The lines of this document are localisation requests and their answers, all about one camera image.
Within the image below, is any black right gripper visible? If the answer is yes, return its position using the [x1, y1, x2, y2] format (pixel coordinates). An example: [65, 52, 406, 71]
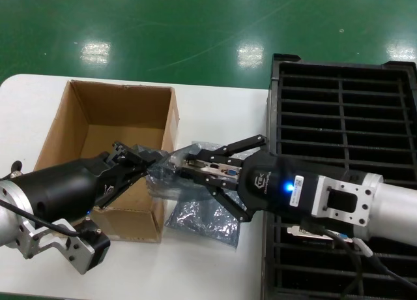
[195, 134, 322, 223]

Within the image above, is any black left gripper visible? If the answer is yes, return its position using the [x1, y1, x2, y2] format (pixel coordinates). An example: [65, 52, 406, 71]
[14, 140, 170, 222]

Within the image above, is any graphics card with silver bracket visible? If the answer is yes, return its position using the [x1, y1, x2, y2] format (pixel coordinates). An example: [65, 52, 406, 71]
[286, 226, 354, 247]
[175, 158, 242, 190]

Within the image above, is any translucent grey antistatic bag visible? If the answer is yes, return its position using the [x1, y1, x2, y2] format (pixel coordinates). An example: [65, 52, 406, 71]
[145, 146, 242, 203]

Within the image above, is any brown cardboard box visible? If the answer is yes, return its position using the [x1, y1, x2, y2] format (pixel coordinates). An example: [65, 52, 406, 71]
[33, 80, 180, 245]

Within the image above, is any black slotted plastic container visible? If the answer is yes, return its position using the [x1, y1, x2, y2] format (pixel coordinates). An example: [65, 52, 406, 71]
[260, 53, 417, 300]

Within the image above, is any crinkled silver antistatic bag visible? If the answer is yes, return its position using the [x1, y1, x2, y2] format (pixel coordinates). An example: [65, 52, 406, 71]
[165, 140, 248, 248]

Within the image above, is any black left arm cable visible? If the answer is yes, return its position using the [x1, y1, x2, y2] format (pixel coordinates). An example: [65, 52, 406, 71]
[0, 198, 82, 239]

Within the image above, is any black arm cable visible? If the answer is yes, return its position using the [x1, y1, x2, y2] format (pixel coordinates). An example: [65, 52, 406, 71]
[0, 198, 82, 239]
[301, 220, 379, 300]

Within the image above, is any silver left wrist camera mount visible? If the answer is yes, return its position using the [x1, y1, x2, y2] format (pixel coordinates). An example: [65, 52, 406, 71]
[19, 211, 112, 277]

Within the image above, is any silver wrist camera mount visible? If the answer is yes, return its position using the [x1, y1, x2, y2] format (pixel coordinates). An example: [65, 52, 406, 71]
[19, 211, 112, 277]
[311, 175, 377, 230]

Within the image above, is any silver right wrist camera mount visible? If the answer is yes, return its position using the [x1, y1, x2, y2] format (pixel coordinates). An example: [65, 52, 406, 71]
[311, 175, 377, 230]

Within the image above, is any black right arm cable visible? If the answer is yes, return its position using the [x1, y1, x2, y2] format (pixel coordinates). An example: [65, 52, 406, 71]
[301, 220, 379, 300]

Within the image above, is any white right arm cable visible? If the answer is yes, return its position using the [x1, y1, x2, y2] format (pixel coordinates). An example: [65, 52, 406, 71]
[340, 234, 417, 284]

